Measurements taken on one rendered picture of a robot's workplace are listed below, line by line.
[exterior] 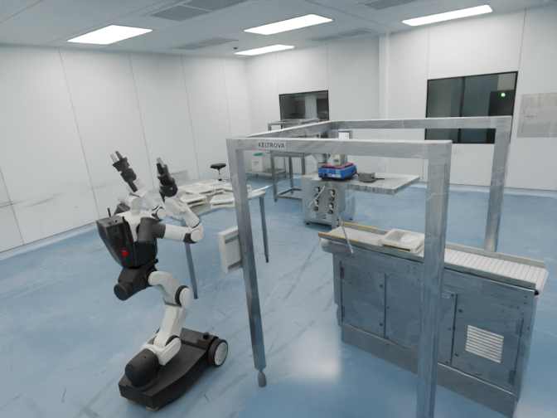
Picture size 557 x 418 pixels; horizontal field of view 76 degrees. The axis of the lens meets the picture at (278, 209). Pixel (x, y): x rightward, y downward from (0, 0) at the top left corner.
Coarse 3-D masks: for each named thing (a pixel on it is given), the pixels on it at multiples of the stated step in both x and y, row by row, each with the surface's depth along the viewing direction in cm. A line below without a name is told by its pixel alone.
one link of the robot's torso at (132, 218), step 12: (120, 216) 216; (132, 216) 214; (108, 228) 201; (120, 228) 205; (132, 228) 207; (108, 240) 203; (120, 240) 206; (132, 240) 207; (156, 240) 222; (120, 252) 208; (132, 252) 212; (144, 252) 216; (156, 252) 224; (120, 264) 213; (132, 264) 216
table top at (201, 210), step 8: (184, 184) 479; (152, 192) 446; (256, 192) 405; (264, 192) 404; (120, 200) 429; (160, 200) 407; (208, 200) 390; (144, 208) 384; (192, 208) 363; (200, 208) 361; (208, 208) 359; (216, 208) 359; (224, 208) 366; (168, 216) 349; (176, 216) 340
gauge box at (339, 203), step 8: (312, 192) 250; (328, 192) 240; (336, 192) 236; (344, 192) 242; (312, 200) 251; (320, 200) 247; (328, 200) 242; (336, 200) 238; (344, 200) 244; (312, 208) 254; (320, 208) 249; (328, 208) 244; (336, 208) 240; (344, 208) 245
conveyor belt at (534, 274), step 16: (368, 240) 249; (400, 256) 222; (448, 256) 215; (464, 256) 214; (480, 256) 212; (464, 272) 197; (496, 272) 193; (512, 272) 192; (528, 272) 191; (544, 272) 190
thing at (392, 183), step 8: (352, 176) 247; (384, 176) 240; (392, 176) 238; (400, 176) 236; (408, 176) 234; (416, 176) 233; (312, 184) 248; (320, 184) 243; (328, 184) 238; (336, 184) 234; (344, 184) 230; (352, 184) 226; (360, 184) 223; (368, 184) 222; (376, 184) 220; (384, 184) 219; (392, 184) 217; (400, 184) 216; (408, 184) 221; (376, 192) 216; (384, 192) 212; (392, 192) 209
